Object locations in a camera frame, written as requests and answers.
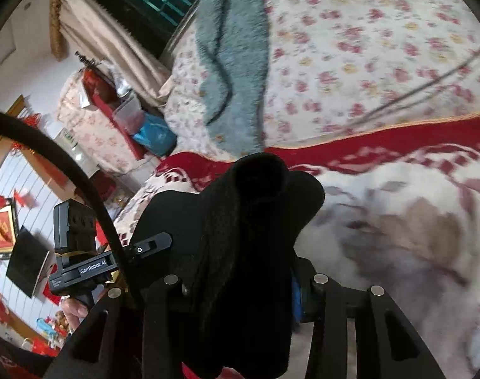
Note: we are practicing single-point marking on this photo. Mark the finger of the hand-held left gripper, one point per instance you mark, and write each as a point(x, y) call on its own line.
point(149, 244)

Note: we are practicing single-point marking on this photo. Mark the grey fluffy blanket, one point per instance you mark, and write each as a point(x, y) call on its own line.
point(232, 67)

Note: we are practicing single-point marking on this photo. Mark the black pants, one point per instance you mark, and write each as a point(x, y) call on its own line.
point(240, 244)

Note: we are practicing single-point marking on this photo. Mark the red framed wall picture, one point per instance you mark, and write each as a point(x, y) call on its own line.
point(3, 233)

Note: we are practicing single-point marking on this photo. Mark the red white plush blanket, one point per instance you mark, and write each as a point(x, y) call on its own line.
point(401, 225)

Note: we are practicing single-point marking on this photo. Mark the blue plastic bag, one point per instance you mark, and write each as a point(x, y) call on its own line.
point(157, 134)

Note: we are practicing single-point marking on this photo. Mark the person's left hand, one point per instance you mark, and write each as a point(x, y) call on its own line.
point(72, 314)

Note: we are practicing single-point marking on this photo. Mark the beige curtain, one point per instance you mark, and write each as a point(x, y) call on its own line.
point(98, 35)

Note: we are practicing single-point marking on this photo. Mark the floral bedsheet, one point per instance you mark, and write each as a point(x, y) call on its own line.
point(362, 47)

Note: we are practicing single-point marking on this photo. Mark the red bedside cabinet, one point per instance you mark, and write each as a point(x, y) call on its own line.
point(101, 94)

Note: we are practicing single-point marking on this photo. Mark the clear plastic container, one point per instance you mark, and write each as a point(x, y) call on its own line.
point(129, 114)

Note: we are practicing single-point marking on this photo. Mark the floral cloth cover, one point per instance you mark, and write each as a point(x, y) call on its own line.
point(94, 138)

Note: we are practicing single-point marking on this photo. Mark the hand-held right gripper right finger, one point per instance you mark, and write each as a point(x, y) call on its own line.
point(297, 300)

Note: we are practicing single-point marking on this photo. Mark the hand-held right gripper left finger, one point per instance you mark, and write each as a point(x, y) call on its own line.
point(165, 323)

